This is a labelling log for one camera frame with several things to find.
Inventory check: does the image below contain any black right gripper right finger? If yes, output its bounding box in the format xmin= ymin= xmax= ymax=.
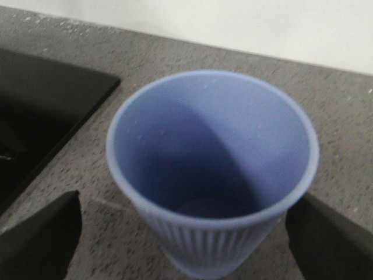
xmin=285 ymin=194 xmax=372 ymax=279

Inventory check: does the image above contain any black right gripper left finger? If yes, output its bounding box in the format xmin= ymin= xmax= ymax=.
xmin=1 ymin=191 xmax=81 ymax=279

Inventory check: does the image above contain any light blue ribbed cup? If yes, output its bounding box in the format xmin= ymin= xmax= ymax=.
xmin=106 ymin=70 xmax=319 ymax=279

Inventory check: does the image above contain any black glass gas stove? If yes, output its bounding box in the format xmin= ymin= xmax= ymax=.
xmin=1 ymin=49 xmax=121 ymax=212

